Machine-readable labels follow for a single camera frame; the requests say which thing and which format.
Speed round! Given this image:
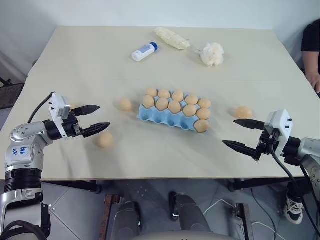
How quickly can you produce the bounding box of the white bottle with blue cap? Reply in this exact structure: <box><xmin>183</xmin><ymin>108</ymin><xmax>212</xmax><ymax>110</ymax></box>
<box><xmin>131</xmin><ymin>41</ymin><xmax>159</xmax><ymax>62</ymax></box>

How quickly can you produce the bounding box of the white and black sneaker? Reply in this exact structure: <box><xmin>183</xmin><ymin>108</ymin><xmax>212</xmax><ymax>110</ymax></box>
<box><xmin>284</xmin><ymin>191</ymin><xmax>305</xmax><ymax>225</ymax></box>

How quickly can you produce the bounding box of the white crumpled bag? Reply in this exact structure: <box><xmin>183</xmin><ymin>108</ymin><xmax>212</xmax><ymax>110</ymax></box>
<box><xmin>194</xmin><ymin>42</ymin><xmax>225</xmax><ymax>67</ymax></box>

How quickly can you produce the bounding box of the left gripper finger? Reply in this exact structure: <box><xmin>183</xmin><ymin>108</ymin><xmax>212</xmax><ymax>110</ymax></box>
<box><xmin>81</xmin><ymin>121</ymin><xmax>112</xmax><ymax>139</ymax></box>
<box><xmin>71</xmin><ymin>104</ymin><xmax>101</xmax><ymax>118</ymax></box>

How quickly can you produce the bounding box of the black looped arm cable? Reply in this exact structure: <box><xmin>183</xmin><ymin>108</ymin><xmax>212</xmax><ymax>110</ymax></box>
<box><xmin>0</xmin><ymin>220</ymin><xmax>51</xmax><ymax>240</ymax></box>

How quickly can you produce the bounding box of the dark grey rounded shape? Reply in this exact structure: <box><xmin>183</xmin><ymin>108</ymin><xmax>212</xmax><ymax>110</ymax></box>
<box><xmin>169</xmin><ymin>191</ymin><xmax>212</xmax><ymax>233</ymax></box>
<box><xmin>116</xmin><ymin>201</ymin><xmax>143</xmax><ymax>238</ymax></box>

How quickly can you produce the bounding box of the yellowish plastic bag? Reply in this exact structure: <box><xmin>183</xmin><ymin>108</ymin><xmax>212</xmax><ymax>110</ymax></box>
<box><xmin>154</xmin><ymin>26</ymin><xmax>191</xmax><ymax>51</ymax></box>

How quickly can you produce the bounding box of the black table frame bar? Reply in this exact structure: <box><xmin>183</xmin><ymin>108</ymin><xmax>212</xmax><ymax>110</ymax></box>
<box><xmin>228</xmin><ymin>177</ymin><xmax>307</xmax><ymax>192</ymax></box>
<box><xmin>41</xmin><ymin>179</ymin><xmax>102</xmax><ymax>195</ymax></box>

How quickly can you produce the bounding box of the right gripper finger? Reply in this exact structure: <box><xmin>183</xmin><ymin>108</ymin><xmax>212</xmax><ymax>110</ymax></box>
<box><xmin>222</xmin><ymin>140</ymin><xmax>259</xmax><ymax>159</ymax></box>
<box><xmin>233</xmin><ymin>118</ymin><xmax>266</xmax><ymax>131</ymax></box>

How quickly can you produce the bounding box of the blue egg tray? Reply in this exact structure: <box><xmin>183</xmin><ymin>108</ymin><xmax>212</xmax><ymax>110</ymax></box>
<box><xmin>136</xmin><ymin>88</ymin><xmax>212</xmax><ymax>135</ymax></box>

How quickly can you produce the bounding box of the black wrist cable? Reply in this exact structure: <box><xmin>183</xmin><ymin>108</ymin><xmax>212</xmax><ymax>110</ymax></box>
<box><xmin>26</xmin><ymin>92</ymin><xmax>55</xmax><ymax>124</ymax></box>
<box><xmin>268</xmin><ymin>139</ymin><xmax>320</xmax><ymax>237</ymax></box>

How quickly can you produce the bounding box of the white floor cable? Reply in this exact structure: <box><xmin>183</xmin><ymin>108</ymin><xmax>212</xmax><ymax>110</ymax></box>
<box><xmin>202</xmin><ymin>198</ymin><xmax>283</xmax><ymax>240</ymax></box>

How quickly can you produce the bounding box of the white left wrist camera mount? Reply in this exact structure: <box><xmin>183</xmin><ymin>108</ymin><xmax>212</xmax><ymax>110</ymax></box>
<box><xmin>48</xmin><ymin>92</ymin><xmax>73</xmax><ymax>140</ymax></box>

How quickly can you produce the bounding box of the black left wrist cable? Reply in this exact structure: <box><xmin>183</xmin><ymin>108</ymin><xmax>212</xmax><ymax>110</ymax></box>
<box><xmin>26</xmin><ymin>92</ymin><xmax>55</xmax><ymax>124</ymax></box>

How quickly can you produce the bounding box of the rusty brown metal bar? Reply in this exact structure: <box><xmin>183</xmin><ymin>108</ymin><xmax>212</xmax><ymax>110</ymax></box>
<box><xmin>103</xmin><ymin>194</ymin><xmax>119</xmax><ymax>240</ymax></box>
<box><xmin>233</xmin><ymin>203</ymin><xmax>255</xmax><ymax>240</ymax></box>

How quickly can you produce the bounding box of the black furniture piece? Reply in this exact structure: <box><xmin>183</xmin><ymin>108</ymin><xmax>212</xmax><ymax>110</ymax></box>
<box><xmin>0</xmin><ymin>77</ymin><xmax>25</xmax><ymax>110</ymax></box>

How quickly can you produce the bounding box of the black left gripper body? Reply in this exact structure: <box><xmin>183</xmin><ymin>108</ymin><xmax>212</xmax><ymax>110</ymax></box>
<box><xmin>61</xmin><ymin>110</ymin><xmax>85</xmax><ymax>139</ymax></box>

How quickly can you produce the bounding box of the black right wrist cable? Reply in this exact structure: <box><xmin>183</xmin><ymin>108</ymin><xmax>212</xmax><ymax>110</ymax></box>
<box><xmin>268</xmin><ymin>139</ymin><xmax>320</xmax><ymax>237</ymax></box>

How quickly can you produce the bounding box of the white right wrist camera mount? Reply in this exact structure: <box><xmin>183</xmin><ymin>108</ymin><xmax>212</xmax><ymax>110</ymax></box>
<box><xmin>264</xmin><ymin>108</ymin><xmax>293</xmax><ymax>158</ymax></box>

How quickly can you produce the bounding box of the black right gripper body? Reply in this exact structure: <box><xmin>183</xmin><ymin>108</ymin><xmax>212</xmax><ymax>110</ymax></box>
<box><xmin>252</xmin><ymin>128</ymin><xmax>281</xmax><ymax>162</ymax></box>

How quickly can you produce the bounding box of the person's bare hand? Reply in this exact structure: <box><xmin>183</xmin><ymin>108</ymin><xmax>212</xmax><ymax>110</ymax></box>
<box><xmin>305</xmin><ymin>70</ymin><xmax>320</xmax><ymax>95</ymax></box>

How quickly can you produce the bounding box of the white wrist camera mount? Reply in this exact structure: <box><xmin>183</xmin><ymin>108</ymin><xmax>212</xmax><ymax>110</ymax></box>
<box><xmin>264</xmin><ymin>108</ymin><xmax>293</xmax><ymax>158</ymax></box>
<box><xmin>48</xmin><ymin>92</ymin><xmax>73</xmax><ymax>140</ymax></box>

